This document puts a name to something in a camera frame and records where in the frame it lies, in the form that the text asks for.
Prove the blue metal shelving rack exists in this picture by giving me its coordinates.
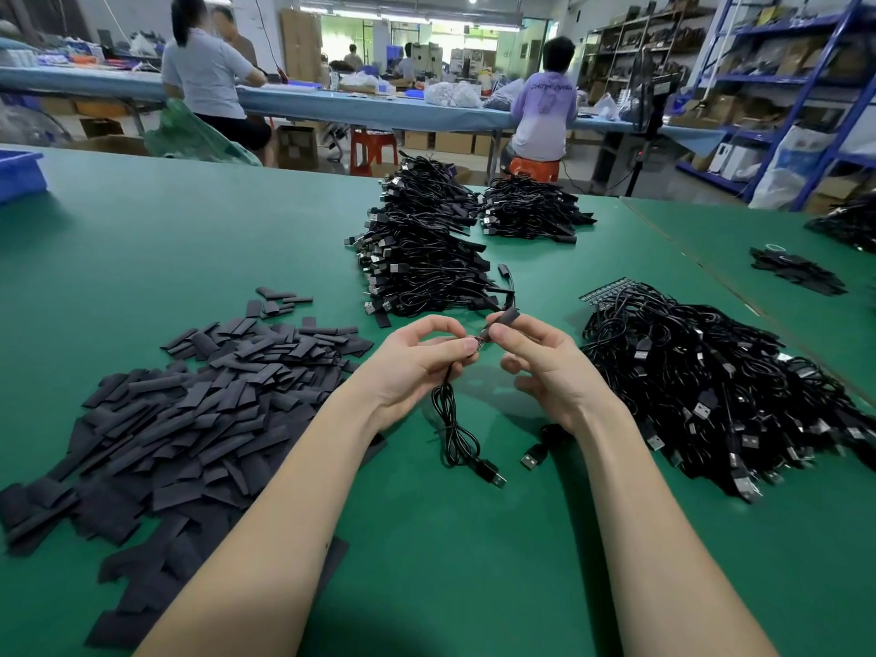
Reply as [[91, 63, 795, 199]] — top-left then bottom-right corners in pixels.
[[674, 0, 876, 214]]

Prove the person's left hand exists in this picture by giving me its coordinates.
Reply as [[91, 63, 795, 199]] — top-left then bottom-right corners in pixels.
[[342, 314, 485, 435]]

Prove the orange plastic stool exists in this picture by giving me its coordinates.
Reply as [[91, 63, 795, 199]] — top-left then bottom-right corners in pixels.
[[509, 157, 563, 184]]

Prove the person's right hand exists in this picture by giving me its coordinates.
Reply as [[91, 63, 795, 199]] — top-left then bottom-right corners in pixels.
[[485, 313, 621, 435]]

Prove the black sleeve piece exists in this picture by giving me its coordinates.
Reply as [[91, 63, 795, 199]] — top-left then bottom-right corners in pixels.
[[477, 305, 523, 345]]

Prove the white plastic bag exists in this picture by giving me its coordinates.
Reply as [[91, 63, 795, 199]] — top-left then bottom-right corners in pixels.
[[748, 127, 837, 214]]

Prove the pile of black sleeve strips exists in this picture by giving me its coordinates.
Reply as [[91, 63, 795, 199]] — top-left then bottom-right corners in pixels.
[[0, 284, 389, 649]]

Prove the small upright cardboard box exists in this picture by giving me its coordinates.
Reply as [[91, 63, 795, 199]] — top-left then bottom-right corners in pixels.
[[277, 124, 322, 171]]

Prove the heap of finished black cables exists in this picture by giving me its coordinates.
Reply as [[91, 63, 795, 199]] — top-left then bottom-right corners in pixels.
[[349, 212, 516, 329]]

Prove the black tripod stand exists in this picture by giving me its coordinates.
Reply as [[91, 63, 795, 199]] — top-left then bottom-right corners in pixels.
[[602, 54, 686, 200]]

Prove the dark storage shelf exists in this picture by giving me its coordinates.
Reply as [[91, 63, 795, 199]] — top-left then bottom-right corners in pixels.
[[581, 4, 711, 110]]

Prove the long blue work table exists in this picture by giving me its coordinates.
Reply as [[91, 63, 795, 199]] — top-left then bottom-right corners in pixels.
[[0, 65, 727, 151]]

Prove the bundle of black cables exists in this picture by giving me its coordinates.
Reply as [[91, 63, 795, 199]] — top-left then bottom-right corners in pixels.
[[479, 173, 597, 245], [376, 154, 482, 230]]

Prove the large pile of black cables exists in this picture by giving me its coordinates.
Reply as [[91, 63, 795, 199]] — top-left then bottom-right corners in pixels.
[[518, 280, 876, 505]]

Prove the person's right forearm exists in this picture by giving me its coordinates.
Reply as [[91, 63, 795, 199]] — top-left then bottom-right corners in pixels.
[[575, 406, 779, 657]]

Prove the red plastic stool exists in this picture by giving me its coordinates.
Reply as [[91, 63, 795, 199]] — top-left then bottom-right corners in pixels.
[[350, 130, 402, 176]]

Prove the small bundle of cables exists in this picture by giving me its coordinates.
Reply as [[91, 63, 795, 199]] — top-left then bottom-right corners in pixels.
[[748, 245, 849, 297]]

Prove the black usb cable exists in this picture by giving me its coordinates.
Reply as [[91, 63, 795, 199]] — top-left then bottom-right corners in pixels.
[[430, 338, 509, 488]]

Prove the person's left forearm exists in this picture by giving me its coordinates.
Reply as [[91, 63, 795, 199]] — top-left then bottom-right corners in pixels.
[[137, 403, 402, 657]]

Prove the open cardboard box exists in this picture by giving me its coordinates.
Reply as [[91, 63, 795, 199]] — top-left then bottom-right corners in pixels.
[[71, 135, 150, 157]]

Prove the green plastic bag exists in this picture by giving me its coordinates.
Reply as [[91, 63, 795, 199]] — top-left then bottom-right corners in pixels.
[[143, 98, 265, 165]]

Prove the huge heap of black cables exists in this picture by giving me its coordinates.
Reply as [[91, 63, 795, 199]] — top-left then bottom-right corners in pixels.
[[808, 191, 876, 255]]

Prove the blue plastic bin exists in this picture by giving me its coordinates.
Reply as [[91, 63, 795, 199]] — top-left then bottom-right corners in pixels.
[[0, 147, 48, 205]]

